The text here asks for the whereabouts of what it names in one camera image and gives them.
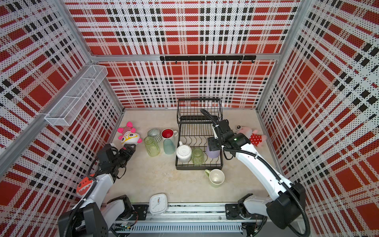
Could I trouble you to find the lilac plastic cup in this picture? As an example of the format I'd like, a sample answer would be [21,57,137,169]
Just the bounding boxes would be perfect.
[205,146,220,159]

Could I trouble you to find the green transparent glass mug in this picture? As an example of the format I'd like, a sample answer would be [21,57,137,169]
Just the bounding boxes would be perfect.
[191,148,205,166]

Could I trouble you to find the white ceramic mug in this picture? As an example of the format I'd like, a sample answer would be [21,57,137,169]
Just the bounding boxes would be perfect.
[176,141,192,163]

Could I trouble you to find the teal textured plastic cup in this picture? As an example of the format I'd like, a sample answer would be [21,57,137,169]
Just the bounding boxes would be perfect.
[163,139,176,155]

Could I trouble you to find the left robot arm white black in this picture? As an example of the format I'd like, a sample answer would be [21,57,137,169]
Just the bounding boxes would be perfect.
[58,144,136,237]

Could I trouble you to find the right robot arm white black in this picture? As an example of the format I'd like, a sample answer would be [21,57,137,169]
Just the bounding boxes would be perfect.
[208,119,311,237]

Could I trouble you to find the pink white owl plush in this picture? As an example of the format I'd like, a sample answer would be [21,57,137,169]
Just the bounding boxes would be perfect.
[117,121,143,145]

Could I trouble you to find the tall green glass cup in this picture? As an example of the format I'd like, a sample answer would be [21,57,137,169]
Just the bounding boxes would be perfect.
[144,136,160,157]

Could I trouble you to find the pink pig plush red dress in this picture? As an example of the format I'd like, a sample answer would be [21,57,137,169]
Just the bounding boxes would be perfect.
[236,125,267,147]

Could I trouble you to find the ribbed grey-green cup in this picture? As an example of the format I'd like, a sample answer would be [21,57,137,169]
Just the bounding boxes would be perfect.
[148,128,162,143]

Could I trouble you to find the red monster plush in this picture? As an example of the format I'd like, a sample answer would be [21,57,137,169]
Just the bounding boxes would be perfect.
[76,176,96,198]

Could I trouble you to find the light green ceramic mug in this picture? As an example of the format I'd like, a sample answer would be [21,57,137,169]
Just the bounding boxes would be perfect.
[204,169,225,188]

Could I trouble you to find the white mug red inside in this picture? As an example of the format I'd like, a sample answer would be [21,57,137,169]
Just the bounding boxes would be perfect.
[161,128,179,144]

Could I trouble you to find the white square alarm clock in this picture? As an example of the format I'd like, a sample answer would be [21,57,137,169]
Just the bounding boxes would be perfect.
[149,193,168,215]

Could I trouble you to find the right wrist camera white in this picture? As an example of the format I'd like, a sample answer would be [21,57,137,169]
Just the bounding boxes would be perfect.
[212,125,221,139]

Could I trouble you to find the black wire dish rack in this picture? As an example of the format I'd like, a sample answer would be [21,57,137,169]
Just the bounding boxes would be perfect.
[175,98,224,170]

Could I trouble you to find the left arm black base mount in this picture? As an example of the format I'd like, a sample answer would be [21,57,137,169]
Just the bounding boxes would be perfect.
[116,203,149,221]

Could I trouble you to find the white wire wall basket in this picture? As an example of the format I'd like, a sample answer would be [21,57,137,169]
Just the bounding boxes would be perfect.
[44,65,108,126]

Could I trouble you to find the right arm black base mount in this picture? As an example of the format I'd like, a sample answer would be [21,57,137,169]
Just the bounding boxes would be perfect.
[225,203,266,221]

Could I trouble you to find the black wall hook rail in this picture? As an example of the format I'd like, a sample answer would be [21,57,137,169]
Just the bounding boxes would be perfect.
[160,55,257,62]

